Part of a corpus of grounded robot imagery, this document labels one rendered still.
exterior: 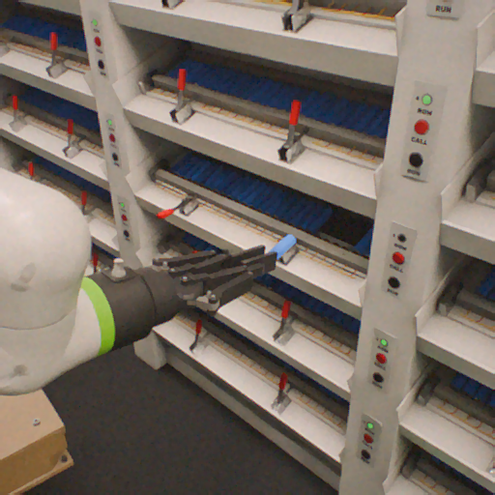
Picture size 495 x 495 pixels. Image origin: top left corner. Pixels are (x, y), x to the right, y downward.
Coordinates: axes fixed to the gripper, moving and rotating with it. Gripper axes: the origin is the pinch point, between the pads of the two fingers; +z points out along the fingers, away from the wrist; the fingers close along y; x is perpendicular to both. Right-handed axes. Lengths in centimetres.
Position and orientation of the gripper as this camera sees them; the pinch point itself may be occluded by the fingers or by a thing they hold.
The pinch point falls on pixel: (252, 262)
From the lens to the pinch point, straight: 81.5
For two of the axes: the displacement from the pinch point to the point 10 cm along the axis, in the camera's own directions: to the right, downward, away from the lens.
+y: -7.0, -4.0, 6.0
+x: -1.3, 8.9, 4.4
